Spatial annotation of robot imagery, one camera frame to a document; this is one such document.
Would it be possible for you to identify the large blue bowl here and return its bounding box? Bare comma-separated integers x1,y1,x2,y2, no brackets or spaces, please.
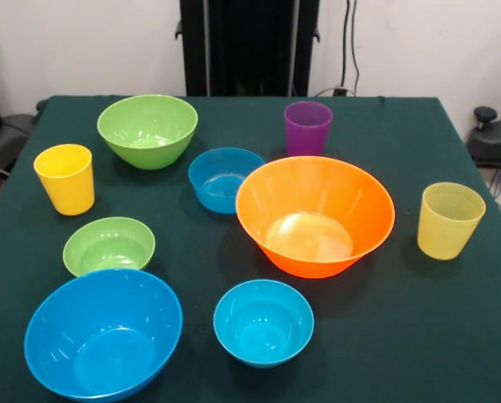
23,268,184,403

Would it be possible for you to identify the small ribbed blue bowl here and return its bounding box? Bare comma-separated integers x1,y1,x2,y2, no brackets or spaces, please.
187,147,267,215

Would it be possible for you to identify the large orange bowl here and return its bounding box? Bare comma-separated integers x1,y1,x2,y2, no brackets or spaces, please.
235,155,397,280

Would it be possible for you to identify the purple cup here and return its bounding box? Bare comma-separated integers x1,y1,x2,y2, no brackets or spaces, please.
284,100,334,159

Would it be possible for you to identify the small cyan bowl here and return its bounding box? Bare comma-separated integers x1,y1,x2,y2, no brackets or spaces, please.
212,279,316,369

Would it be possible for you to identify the large green bowl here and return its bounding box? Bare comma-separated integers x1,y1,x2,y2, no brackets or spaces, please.
97,94,199,171

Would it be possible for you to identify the small green bowl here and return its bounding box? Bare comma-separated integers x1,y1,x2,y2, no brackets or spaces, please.
62,216,157,279

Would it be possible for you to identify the opaque yellow cup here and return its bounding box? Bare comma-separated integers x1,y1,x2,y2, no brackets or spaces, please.
33,144,96,217

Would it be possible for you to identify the dark green tablecloth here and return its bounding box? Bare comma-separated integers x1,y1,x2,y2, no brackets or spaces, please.
0,95,501,403

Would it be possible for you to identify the translucent yellow-green cup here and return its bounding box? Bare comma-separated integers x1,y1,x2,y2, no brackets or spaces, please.
416,181,487,261

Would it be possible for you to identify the dark grey base foot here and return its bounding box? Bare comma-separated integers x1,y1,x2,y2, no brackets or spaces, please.
0,113,38,177
467,106,501,169

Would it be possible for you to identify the black wall cable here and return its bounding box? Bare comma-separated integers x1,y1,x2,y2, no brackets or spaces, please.
340,0,363,96

